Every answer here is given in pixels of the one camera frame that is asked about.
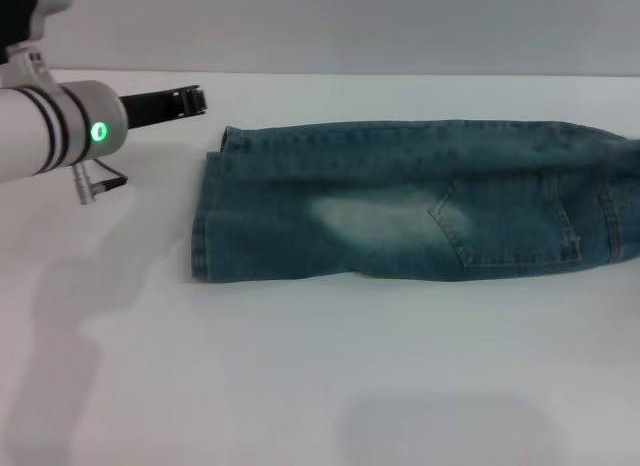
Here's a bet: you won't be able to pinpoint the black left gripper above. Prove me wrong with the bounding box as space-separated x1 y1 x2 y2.
119 84 210 133

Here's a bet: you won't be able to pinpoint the blue denim shorts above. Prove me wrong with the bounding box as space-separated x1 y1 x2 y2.
190 117 640 284

